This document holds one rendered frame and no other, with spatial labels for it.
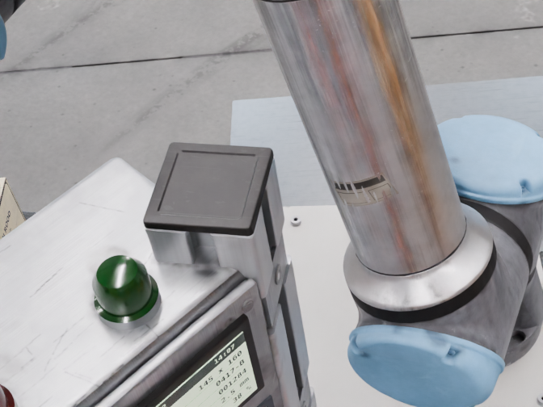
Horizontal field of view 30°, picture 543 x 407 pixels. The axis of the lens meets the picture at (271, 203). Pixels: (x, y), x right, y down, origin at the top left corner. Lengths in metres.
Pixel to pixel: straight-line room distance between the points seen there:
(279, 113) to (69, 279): 0.99
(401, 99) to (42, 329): 0.32
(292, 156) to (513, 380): 0.49
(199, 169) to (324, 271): 0.66
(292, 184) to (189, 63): 1.51
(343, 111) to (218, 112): 1.99
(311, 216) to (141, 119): 1.58
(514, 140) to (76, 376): 0.56
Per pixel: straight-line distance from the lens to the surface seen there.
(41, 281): 0.43
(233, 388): 0.44
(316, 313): 1.03
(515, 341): 0.99
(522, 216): 0.85
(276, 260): 0.44
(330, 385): 0.98
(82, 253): 0.43
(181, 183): 0.41
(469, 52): 2.73
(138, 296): 0.39
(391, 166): 0.67
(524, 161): 0.86
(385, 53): 0.63
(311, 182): 1.30
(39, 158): 2.65
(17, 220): 1.16
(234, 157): 0.42
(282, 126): 1.38
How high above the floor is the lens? 1.80
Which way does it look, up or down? 49 degrees down
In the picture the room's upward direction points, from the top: 10 degrees counter-clockwise
